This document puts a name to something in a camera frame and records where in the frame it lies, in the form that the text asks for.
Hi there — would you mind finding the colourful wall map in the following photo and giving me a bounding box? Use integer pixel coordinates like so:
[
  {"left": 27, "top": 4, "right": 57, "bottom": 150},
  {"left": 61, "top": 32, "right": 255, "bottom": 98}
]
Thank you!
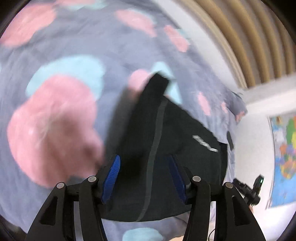
[{"left": 267, "top": 113, "right": 295, "bottom": 208}]

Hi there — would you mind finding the black phone on bed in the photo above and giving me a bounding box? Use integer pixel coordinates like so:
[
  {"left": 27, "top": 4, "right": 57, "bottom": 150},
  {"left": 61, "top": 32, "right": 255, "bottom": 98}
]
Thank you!
[{"left": 227, "top": 132, "right": 234, "bottom": 151}]

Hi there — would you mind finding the grey floral bed quilt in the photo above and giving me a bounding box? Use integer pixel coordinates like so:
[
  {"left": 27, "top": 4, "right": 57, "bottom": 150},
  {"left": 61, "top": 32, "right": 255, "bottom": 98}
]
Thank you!
[{"left": 1, "top": 1, "right": 247, "bottom": 232}]

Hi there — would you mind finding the black garment with white stripes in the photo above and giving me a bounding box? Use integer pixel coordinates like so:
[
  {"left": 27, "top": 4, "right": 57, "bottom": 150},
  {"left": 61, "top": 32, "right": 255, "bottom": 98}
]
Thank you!
[{"left": 101, "top": 74, "right": 228, "bottom": 222}]

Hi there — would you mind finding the striped brown window blind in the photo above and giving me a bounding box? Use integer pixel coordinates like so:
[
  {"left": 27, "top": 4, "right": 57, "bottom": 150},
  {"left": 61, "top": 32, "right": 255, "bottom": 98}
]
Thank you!
[{"left": 180, "top": 1, "right": 295, "bottom": 89}]

